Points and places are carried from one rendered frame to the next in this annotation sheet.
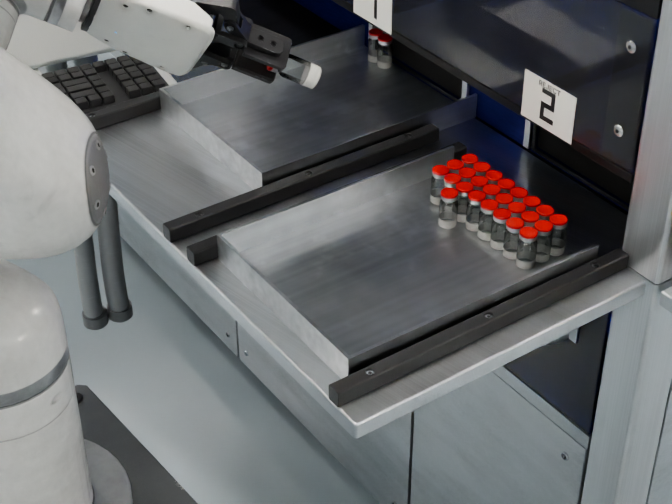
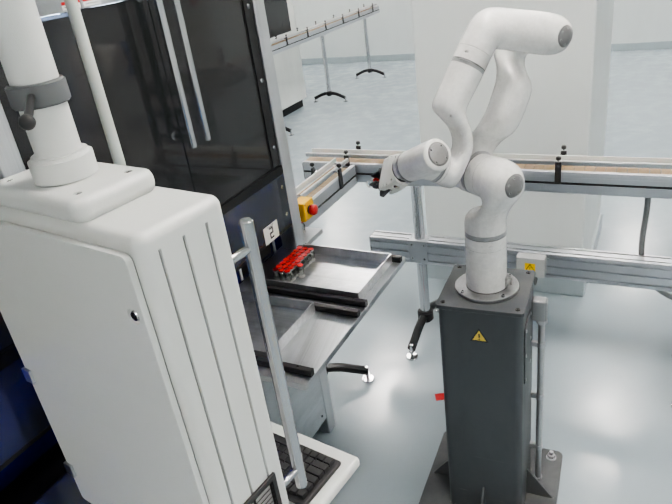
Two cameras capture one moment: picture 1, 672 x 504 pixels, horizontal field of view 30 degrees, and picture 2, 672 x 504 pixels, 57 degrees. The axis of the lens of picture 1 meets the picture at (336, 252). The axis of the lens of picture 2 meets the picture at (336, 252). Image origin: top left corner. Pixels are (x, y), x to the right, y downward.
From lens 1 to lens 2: 2.44 m
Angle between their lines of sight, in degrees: 92
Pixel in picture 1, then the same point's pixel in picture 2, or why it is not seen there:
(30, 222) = not seen: hidden behind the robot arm
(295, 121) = (255, 327)
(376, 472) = not seen: hidden behind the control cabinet
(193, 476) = not seen: outside the picture
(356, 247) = (329, 284)
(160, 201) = (337, 329)
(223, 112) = (260, 346)
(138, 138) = (297, 357)
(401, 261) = (329, 275)
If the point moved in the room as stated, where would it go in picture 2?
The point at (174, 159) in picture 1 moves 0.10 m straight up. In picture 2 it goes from (306, 340) to (300, 310)
